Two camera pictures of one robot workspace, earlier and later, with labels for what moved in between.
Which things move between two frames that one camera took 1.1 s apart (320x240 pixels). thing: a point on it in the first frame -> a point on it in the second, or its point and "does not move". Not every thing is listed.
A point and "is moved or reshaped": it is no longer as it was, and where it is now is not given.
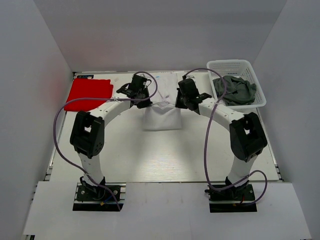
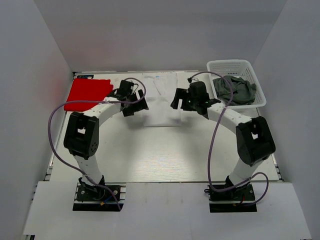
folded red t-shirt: [87, 87] does not move
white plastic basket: [237, 68] does not move
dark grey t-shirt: [239, 91] does not move
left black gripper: [146, 104] -> [139, 106]
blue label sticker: [85, 76] does not move
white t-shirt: [164, 115] is moved or reshaped
